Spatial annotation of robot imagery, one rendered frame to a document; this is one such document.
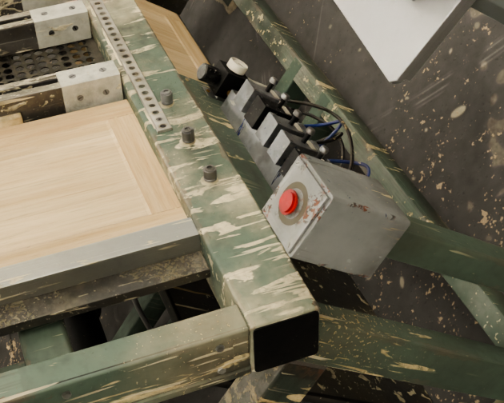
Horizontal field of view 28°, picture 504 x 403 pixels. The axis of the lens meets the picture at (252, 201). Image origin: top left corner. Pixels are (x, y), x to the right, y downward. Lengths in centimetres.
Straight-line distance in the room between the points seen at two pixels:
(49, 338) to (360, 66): 156
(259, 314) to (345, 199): 25
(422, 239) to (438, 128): 106
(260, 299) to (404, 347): 30
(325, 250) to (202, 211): 33
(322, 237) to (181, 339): 27
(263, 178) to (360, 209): 45
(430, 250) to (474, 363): 32
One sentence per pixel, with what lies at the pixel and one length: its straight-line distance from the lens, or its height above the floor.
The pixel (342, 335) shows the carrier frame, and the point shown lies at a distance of 168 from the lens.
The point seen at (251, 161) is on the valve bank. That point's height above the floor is 75.
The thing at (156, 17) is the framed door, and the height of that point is 37.
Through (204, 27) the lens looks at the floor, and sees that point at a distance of 377.
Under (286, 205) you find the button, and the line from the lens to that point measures 150.
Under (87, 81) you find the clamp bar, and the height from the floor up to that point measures 98.
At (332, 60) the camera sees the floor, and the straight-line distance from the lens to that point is 310.
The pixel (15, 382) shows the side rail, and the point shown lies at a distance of 155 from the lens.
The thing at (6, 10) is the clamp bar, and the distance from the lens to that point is 254.
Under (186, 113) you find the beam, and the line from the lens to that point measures 202.
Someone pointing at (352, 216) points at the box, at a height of 87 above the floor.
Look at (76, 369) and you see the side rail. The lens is 155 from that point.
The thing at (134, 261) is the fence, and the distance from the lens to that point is 174.
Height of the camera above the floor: 185
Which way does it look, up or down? 35 degrees down
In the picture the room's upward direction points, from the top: 73 degrees counter-clockwise
